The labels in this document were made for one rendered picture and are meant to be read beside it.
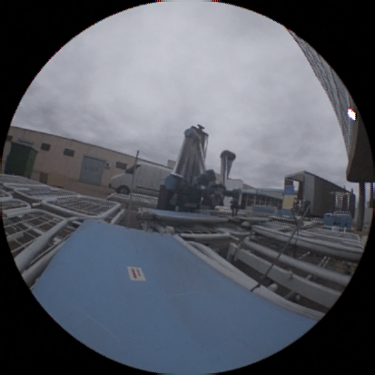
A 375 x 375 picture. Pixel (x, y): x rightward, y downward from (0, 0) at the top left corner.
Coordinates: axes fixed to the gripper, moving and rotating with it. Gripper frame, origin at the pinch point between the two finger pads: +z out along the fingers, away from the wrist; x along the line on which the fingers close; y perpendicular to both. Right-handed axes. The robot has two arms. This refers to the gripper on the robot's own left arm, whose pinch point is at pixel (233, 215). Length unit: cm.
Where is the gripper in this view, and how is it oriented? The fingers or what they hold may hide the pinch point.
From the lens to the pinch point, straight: 168.1
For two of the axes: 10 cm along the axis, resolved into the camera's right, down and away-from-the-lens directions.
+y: 8.7, 1.9, 4.5
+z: -1.3, 9.8, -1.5
